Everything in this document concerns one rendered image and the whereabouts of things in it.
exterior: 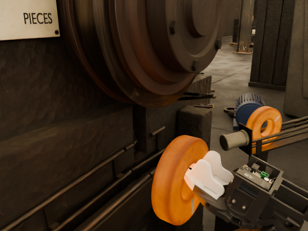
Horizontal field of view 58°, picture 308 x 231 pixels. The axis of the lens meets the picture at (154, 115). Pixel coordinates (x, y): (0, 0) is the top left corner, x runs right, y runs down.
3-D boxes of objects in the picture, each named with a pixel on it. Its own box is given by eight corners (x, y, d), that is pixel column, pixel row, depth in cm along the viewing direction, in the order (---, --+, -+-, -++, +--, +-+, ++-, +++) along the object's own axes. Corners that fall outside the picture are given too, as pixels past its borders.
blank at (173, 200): (145, 162, 42) (163, 168, 40) (193, 120, 53) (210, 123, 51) (155, 237, 48) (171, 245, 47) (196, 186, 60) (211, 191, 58)
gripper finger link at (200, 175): (185, 141, 47) (235, 170, 43) (177, 168, 50) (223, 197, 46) (176, 148, 45) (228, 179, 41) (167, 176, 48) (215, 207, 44)
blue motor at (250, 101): (232, 134, 277) (235, 101, 265) (233, 116, 328) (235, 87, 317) (265, 138, 269) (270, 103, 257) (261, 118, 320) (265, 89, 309)
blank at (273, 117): (253, 151, 110) (260, 155, 107) (239, 125, 102) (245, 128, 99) (280, 125, 112) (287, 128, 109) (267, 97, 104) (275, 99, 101)
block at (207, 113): (173, 170, 104) (174, 109, 96) (184, 162, 110) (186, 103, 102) (199, 179, 98) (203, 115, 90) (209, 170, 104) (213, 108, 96)
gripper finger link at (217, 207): (204, 174, 47) (252, 204, 43) (201, 182, 48) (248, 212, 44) (190, 188, 44) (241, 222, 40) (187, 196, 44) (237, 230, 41)
